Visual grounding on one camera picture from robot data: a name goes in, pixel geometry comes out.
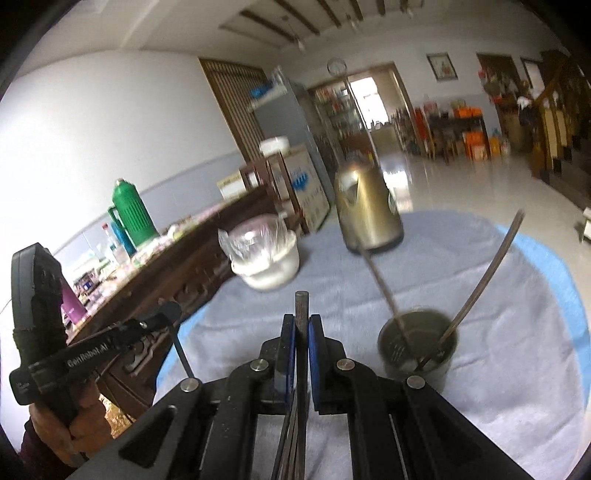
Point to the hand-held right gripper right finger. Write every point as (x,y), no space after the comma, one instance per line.
(315,344)

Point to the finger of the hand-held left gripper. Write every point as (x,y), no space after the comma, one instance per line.
(168,313)

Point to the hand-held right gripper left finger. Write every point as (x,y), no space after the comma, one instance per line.
(288,344)

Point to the metal chopstick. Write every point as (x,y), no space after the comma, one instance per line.
(284,443)
(383,290)
(183,350)
(302,323)
(485,281)

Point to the grey metal cup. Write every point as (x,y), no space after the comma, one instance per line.
(438,369)

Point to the person's left forearm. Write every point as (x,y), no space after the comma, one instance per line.
(27,457)

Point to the person's left hand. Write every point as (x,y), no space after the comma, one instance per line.
(94,415)

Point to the purple box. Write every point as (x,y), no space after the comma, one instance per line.
(74,304)

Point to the dark wooden sideboard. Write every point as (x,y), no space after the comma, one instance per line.
(184,281)

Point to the white bowl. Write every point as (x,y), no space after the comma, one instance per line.
(272,274)

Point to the clear bottle with red cap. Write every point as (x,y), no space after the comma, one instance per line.
(111,244)

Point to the green thermos flask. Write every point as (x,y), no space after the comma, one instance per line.
(134,212)

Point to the clear plastic bag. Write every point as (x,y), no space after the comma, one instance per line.
(254,242)

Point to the cardboard box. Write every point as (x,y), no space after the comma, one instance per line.
(230,184)

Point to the gold electric kettle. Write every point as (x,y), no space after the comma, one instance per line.
(369,207)

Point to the wooden chair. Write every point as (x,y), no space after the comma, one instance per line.
(272,184)

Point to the grey towel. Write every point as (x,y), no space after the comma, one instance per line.
(485,415)

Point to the white bucket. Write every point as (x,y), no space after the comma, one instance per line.
(274,145)

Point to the wooden slatted door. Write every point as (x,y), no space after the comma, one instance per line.
(231,106)

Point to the grey refrigerator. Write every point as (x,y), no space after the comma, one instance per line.
(286,110)

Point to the shelf with goods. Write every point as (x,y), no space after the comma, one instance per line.
(339,110)

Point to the light blue table mat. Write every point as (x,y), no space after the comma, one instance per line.
(561,286)

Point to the table with orange boxes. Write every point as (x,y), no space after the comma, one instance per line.
(461,129)

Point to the round wall clock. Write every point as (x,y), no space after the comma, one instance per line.
(336,65)

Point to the framed wall picture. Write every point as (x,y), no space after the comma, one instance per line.
(442,66)

